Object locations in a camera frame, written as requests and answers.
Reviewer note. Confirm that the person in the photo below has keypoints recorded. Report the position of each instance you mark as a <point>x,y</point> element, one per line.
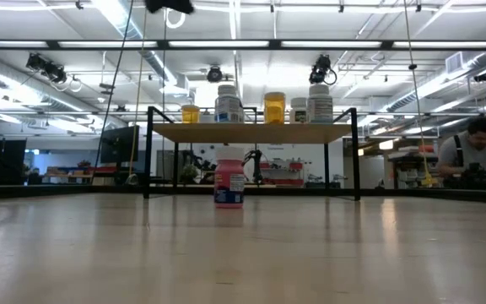
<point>475,152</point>

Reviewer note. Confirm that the tall amber pill bottle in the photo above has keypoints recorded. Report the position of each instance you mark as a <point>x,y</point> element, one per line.
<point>274,110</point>

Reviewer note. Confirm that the short amber pill bottle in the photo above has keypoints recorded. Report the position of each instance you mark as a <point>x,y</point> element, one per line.
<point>190,115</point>

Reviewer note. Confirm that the black background robot arm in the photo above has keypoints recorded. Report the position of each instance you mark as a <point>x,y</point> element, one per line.
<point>257,169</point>
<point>194,158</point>

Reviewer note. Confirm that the black overhead light bar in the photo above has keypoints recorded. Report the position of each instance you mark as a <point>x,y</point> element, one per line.
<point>274,44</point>

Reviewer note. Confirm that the black computer monitor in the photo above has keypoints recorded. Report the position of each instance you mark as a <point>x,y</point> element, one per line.
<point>118,145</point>

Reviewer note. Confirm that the background workbench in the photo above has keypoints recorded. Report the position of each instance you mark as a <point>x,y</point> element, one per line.
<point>70,171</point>

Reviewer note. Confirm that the wooden shelf black metal legs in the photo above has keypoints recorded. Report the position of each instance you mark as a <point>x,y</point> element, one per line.
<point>251,133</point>

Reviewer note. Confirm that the black aluminium table frame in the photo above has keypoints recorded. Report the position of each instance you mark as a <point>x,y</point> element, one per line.
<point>289,191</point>

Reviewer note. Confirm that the small green background plant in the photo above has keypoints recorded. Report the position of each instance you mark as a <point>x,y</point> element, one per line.
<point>189,174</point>

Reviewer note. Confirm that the black ceiling fixture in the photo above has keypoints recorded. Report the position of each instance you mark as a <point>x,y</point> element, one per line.
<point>484,76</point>

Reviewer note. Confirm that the black ceiling-mounted camera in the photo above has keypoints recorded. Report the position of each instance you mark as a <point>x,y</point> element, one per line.
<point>49,68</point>
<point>214,74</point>
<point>321,67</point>

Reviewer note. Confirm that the white aspirin bottle green label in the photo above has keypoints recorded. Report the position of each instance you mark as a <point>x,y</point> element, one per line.
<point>298,110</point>

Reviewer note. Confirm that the white rack red bins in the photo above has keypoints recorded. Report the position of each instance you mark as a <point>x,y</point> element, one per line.
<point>285,181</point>

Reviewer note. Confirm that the white supplement facts bottle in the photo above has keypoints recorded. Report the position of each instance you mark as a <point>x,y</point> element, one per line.
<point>320,105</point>

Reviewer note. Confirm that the background storage rack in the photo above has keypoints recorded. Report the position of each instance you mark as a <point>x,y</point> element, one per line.
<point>407,173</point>

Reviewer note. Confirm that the white melatonin bottle blue label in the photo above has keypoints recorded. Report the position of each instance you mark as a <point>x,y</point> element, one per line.
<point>228,105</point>

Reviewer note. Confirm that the black handheld device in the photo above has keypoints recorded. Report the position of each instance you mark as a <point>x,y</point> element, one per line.
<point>473,177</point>

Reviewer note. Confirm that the white ceiling vent box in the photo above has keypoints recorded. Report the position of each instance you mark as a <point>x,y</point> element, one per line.
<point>454,63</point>

